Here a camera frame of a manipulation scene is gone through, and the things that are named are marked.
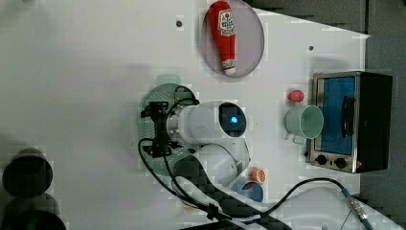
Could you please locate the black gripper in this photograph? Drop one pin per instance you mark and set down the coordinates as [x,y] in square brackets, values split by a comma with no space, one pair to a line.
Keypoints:
[161,144]

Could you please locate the black cylinder lower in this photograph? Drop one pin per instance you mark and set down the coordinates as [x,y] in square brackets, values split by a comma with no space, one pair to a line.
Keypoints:
[37,213]

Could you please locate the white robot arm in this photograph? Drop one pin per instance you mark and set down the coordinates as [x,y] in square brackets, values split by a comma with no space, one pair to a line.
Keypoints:
[204,152]

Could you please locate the red plush ketchup bottle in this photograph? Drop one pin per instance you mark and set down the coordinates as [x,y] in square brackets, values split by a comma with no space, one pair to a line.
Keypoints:
[224,34]

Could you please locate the black cylinder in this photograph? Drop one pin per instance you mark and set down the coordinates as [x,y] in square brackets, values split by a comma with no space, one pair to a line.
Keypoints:
[28,175]
[37,213]

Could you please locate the red toy strawberry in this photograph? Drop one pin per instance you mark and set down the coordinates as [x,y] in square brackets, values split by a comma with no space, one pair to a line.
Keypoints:
[296,96]

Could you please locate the mint green cup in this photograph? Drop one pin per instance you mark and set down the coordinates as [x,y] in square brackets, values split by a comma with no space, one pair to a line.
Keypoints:
[304,123]

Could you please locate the orange slice toy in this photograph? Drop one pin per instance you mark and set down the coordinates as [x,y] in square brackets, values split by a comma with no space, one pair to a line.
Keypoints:
[258,175]

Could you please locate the mint green plastic strainer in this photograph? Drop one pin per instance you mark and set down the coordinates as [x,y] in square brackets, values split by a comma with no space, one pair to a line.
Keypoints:
[167,88]

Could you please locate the blue bowl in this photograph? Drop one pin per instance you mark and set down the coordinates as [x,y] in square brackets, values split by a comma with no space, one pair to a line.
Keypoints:
[248,188]

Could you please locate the silver black toaster oven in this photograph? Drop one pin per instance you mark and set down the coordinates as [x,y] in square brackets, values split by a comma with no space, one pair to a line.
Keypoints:
[357,116]

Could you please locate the black cylinder upper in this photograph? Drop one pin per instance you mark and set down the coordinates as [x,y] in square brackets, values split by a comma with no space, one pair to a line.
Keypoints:
[28,175]

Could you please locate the round grey plate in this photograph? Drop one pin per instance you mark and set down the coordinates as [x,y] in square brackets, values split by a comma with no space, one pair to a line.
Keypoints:
[249,40]

